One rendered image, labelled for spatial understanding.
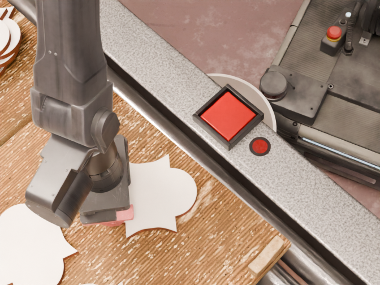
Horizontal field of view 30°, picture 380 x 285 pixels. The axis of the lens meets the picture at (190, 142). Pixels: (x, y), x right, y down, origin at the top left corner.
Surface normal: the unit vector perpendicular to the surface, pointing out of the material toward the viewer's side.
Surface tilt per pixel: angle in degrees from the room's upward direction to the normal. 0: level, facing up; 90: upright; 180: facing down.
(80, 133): 64
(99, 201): 1
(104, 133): 86
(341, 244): 0
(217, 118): 0
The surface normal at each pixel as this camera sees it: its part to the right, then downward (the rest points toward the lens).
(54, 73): -0.45, 0.54
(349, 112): -0.07, -0.44
